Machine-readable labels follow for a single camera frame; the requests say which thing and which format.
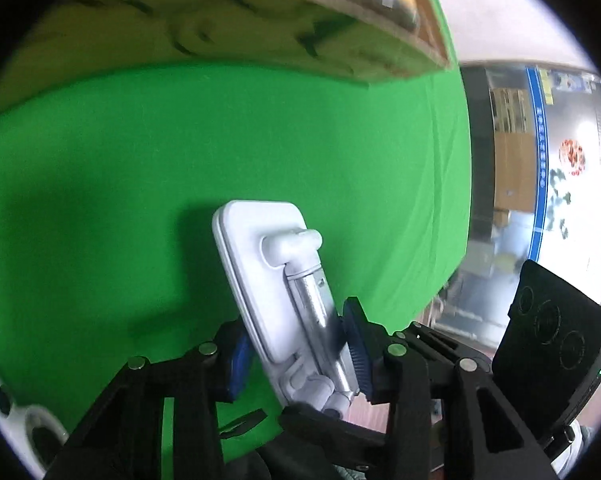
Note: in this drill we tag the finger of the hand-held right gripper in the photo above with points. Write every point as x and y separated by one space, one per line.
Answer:
445 339
330 425

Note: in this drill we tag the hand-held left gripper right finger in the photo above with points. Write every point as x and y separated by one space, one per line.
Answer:
355 350

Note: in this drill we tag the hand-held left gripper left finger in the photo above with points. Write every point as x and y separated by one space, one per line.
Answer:
240 365

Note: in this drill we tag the large cardboard box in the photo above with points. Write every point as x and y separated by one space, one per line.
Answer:
230 25

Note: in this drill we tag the glass door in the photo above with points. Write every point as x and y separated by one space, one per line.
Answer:
510 270

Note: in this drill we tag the person's light jacket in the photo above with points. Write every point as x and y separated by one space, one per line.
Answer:
572 447

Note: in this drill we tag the stacked cardboard boxes behind glass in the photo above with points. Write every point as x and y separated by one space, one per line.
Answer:
512 170

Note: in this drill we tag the red round window sticker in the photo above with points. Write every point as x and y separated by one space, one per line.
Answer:
574 155

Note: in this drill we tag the green tablecloth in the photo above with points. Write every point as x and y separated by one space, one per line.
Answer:
130 170

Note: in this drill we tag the white object with dark holes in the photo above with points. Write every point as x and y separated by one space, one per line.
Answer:
20 410

